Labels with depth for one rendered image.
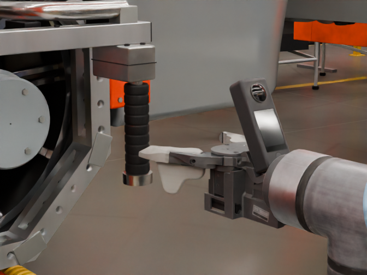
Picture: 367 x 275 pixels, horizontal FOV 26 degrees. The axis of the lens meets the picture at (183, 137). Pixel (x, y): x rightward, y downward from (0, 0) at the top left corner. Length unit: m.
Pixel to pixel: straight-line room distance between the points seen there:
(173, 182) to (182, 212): 2.42
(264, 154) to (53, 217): 0.51
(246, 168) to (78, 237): 2.23
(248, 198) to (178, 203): 2.58
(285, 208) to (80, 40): 0.38
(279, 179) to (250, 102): 0.11
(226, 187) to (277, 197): 0.10
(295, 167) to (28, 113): 0.40
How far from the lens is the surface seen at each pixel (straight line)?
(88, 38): 1.10
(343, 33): 5.24
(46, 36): 1.07
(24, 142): 1.12
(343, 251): 0.86
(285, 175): 0.90
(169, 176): 1.01
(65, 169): 1.39
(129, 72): 1.11
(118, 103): 1.38
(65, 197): 1.36
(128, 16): 1.14
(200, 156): 0.97
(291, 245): 3.08
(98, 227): 3.27
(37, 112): 1.13
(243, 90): 0.96
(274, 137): 0.96
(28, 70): 1.40
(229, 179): 0.97
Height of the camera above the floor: 1.07
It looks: 13 degrees down
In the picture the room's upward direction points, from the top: straight up
